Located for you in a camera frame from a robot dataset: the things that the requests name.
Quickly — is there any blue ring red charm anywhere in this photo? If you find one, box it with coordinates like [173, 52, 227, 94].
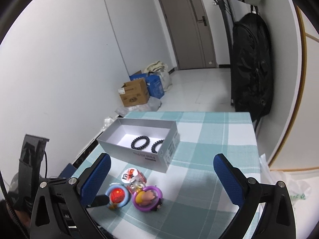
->
[105, 183, 130, 210]

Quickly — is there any red clear gear charm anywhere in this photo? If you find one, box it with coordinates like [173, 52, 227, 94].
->
[127, 173, 147, 194]

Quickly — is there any purple ring pig toy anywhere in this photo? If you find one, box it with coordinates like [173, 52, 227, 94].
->
[132, 186, 163, 213]

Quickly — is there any black bead bracelet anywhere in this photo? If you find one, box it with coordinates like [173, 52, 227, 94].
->
[130, 135, 151, 151]

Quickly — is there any navy jordan shopping bag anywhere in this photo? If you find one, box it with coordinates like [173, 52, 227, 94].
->
[59, 163, 77, 179]

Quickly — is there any white plastic bag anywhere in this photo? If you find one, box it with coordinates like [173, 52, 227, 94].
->
[260, 154, 318, 228]

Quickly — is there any silver phone box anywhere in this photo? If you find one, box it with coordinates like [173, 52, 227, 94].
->
[97, 118, 179, 173]

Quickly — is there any silver plastic parcel bag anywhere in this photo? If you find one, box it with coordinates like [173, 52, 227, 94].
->
[101, 117, 117, 132]

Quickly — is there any teal checkered tablecloth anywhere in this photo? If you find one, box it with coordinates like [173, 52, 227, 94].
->
[72, 111, 262, 239]

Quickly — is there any grey plastic parcel bag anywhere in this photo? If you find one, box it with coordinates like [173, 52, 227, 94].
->
[115, 97, 162, 117]

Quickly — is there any brown cardboard box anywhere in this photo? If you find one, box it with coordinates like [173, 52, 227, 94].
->
[118, 79, 150, 107]

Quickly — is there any blue cardboard box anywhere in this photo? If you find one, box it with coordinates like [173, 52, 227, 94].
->
[130, 71, 164, 99]

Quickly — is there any white sack with cloth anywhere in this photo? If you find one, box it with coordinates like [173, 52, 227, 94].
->
[142, 61, 172, 92]

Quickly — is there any black backpack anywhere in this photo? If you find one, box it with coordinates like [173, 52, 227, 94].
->
[231, 12, 274, 121]

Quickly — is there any grey entrance door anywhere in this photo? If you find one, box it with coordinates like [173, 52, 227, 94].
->
[159, 0, 217, 70]

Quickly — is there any black coat rack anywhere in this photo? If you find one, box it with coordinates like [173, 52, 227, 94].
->
[211, 0, 240, 105]

